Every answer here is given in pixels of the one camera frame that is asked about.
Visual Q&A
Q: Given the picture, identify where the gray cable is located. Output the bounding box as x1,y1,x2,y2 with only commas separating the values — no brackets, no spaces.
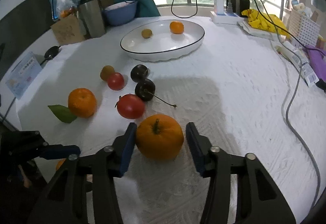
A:
226,0,322,210

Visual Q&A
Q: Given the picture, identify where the white power strip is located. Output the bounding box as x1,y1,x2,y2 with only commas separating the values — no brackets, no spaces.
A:
210,11,246,25

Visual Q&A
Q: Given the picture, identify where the large red tomato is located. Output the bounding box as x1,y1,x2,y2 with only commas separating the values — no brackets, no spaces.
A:
116,94,145,120

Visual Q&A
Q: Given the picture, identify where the white tube with barcode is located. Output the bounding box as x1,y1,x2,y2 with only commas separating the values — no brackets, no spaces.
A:
276,41,319,87

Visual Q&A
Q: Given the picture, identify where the orange mandarin with leaf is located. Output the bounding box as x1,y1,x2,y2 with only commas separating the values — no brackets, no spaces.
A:
48,88,97,123

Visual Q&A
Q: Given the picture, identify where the plastic bag with fruit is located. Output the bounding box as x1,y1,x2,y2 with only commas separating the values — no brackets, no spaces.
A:
56,0,77,19

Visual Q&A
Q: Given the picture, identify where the large orange with stem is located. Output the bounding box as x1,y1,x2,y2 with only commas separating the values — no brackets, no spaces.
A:
136,114,184,161

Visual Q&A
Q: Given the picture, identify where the small red tomato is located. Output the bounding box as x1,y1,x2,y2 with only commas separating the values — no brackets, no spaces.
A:
107,73,125,91

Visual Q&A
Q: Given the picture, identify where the blue bowl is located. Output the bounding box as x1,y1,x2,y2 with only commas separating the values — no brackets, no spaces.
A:
103,1,138,26

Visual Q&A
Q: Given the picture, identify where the white perforated basket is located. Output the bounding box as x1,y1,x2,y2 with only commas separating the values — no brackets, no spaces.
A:
288,7,320,48

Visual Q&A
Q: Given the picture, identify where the cardboard box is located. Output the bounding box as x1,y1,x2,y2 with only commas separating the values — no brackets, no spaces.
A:
51,14,85,45

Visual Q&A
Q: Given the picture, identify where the stainless steel tumbler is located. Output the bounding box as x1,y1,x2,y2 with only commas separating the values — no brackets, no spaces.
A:
78,0,106,38

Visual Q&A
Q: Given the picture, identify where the white charger plug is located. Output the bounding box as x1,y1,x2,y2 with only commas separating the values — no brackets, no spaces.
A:
214,0,224,15

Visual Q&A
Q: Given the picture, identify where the purple object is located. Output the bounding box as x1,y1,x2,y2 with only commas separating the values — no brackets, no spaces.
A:
305,45,326,83

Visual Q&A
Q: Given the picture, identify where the black power adapter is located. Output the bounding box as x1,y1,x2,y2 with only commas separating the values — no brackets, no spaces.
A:
235,0,250,17

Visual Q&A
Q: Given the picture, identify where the small orange on plate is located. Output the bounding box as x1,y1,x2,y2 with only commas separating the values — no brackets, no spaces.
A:
169,21,185,34

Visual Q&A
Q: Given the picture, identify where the small yellow-brown fruit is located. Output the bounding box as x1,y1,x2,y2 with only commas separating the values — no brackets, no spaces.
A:
100,65,115,81

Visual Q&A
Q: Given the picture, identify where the dark plum with stem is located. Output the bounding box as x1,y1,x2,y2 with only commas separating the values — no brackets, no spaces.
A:
134,79,177,108

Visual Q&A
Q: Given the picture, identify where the blue white tissue pack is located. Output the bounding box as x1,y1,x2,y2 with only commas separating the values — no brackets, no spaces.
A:
6,52,42,100

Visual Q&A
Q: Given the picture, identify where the small yellow fruit on plate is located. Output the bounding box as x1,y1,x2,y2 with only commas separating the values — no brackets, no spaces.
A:
141,28,152,39

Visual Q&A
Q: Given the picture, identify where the yellow plastic bag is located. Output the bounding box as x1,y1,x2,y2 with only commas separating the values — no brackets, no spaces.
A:
241,9,290,37

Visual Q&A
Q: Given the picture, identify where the black spoon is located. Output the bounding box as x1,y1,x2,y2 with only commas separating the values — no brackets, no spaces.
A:
40,45,60,65

